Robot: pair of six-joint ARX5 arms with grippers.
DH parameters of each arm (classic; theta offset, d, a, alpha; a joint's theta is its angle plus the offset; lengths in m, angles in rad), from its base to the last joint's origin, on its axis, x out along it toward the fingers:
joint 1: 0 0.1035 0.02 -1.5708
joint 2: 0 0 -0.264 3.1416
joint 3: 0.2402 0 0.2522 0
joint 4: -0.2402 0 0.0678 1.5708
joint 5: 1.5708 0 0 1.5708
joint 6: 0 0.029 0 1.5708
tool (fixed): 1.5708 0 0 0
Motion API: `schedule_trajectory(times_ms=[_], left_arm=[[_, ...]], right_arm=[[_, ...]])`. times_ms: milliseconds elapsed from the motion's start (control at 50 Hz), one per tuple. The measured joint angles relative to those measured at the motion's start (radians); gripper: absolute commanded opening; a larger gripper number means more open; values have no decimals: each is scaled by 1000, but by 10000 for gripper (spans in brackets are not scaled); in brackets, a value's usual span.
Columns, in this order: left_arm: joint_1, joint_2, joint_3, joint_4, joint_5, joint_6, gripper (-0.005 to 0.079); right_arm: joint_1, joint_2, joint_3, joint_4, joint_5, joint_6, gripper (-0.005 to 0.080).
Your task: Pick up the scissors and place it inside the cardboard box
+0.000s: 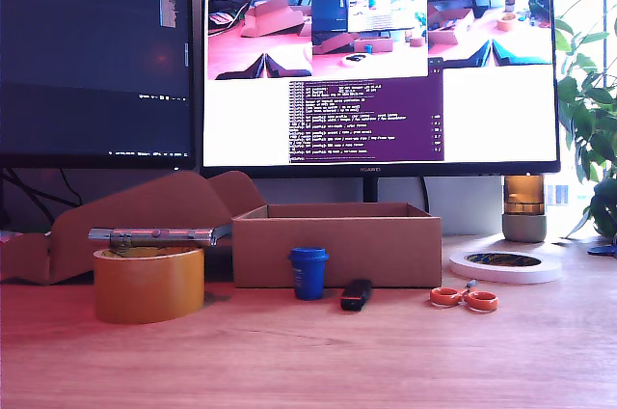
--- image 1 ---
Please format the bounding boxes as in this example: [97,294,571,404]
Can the brown cardboard box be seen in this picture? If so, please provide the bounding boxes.
[0,170,443,289]

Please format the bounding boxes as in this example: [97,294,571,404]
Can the bright screen Huawei monitor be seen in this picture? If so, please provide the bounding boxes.
[199,0,563,178]

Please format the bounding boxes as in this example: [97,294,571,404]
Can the black USB stick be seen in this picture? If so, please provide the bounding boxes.
[339,278,374,312]

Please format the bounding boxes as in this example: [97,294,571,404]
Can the orange handled scissors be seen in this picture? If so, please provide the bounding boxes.
[428,280,499,313]

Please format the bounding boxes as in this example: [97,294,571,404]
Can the black desk cable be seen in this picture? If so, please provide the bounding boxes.
[57,168,84,207]
[0,168,57,227]

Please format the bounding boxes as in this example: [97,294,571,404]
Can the black monitor stand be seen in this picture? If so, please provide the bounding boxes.
[362,176,380,205]

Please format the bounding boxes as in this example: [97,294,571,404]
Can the dark screen computer monitor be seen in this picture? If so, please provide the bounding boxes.
[0,0,197,172]

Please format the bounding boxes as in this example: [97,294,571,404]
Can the silver metal flashlight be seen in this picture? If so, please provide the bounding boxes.
[88,227,217,249]

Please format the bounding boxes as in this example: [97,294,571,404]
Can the green leafy plant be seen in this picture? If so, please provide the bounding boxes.
[553,0,617,239]

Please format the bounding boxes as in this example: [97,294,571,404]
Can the wide orange tape roll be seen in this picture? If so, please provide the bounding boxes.
[93,245,207,325]

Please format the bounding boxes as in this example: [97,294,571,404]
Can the flat white tape roll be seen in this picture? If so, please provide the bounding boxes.
[448,250,563,285]

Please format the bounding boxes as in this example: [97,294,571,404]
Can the small blue lidded cup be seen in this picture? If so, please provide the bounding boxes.
[287,247,330,302]

